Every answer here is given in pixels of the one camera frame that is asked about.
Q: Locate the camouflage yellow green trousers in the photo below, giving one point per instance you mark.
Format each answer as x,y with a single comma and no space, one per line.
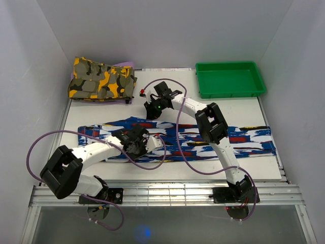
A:
101,81

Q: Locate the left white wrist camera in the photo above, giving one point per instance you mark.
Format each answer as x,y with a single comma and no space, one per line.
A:
153,143

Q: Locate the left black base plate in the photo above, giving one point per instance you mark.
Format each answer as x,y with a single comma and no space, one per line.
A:
114,195

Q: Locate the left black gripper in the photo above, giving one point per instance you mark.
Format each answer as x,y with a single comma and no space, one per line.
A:
133,157

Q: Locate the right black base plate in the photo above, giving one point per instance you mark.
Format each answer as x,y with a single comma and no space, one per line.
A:
228,195

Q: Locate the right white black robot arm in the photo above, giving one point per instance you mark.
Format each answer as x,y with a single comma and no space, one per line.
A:
213,129

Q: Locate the aluminium frame rail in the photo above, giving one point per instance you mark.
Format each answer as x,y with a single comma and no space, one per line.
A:
150,194

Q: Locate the blue white red patterned trousers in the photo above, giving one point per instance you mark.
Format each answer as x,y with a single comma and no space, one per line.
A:
245,141

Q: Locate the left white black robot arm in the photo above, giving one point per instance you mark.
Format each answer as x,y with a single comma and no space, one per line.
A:
63,171

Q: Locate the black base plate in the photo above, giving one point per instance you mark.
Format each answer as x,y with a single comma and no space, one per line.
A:
228,195
114,195

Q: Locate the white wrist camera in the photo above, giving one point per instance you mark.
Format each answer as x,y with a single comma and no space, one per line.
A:
145,94
153,143

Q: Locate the green plastic tray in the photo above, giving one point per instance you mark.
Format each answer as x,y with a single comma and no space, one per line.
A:
229,80

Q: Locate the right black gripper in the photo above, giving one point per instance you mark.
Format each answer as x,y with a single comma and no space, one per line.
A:
152,114

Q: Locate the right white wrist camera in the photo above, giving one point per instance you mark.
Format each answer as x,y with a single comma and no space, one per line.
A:
145,94

